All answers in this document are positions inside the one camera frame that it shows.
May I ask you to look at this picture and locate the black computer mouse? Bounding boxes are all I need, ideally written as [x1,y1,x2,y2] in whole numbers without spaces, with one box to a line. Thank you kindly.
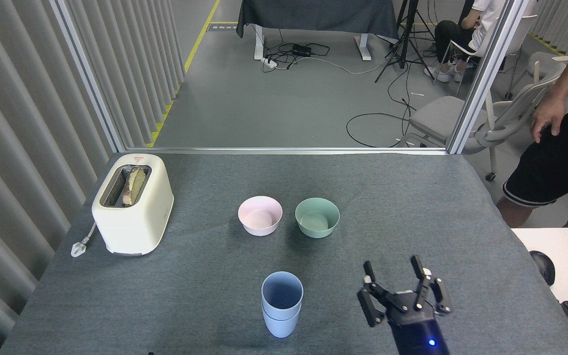
[530,250,556,286]

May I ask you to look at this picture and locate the grey mesh office chair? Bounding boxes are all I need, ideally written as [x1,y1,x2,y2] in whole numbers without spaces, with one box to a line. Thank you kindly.
[527,30,568,92]

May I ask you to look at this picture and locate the grey table cloth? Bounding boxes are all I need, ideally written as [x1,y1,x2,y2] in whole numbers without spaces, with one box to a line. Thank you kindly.
[0,152,568,355]

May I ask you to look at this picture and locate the white chair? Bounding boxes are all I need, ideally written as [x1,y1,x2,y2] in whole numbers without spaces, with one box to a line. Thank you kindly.
[432,15,537,99]

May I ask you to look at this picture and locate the toast bread slice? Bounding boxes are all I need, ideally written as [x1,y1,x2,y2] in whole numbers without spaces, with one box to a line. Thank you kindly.
[122,166,147,207]

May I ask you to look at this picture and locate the seated person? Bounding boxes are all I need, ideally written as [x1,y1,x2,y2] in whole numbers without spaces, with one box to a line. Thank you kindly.
[434,0,536,83]

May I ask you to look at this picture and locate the dark cloth covered table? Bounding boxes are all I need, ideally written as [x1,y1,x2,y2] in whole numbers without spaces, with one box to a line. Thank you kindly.
[236,0,399,62]

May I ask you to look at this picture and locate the grey seat office chair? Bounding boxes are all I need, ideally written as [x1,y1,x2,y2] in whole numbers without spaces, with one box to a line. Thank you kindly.
[397,62,568,182]

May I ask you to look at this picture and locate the pink bowl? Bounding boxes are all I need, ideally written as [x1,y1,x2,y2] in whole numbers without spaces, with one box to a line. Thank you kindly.
[238,196,283,237]

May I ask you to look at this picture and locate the black tripod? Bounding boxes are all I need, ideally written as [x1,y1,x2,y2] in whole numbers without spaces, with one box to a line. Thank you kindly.
[374,0,437,83]

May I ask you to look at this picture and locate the standing person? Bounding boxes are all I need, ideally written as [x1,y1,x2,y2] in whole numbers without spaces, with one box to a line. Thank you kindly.
[496,27,568,228]

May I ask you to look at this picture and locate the blue plastic cup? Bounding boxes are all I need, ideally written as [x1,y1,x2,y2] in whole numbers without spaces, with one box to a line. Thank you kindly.
[261,271,304,320]
[263,303,301,338]

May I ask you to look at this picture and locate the slanted silver post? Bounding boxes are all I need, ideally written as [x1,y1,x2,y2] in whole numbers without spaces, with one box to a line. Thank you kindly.
[50,0,127,153]
[447,0,531,154]

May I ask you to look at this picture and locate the person's hand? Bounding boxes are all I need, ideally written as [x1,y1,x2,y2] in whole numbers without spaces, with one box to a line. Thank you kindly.
[531,94,568,143]

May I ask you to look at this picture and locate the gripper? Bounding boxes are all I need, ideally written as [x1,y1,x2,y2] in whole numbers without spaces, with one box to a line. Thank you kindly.
[356,255,452,355]

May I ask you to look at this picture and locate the white toaster plug cable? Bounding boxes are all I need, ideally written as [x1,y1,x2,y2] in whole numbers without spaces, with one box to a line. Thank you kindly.
[71,222,97,258]

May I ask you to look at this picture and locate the black floor cable loop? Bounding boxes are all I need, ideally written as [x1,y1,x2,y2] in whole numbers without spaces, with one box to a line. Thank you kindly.
[346,99,417,148]

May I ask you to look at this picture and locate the silver horizontal rail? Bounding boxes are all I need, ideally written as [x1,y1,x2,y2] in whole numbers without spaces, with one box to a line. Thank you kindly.
[126,147,447,155]

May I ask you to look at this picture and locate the green bowl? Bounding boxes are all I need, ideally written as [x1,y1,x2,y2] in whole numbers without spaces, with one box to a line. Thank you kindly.
[295,198,340,239]

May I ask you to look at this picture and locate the cream white toaster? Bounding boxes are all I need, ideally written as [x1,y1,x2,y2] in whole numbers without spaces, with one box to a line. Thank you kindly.
[92,153,174,256]

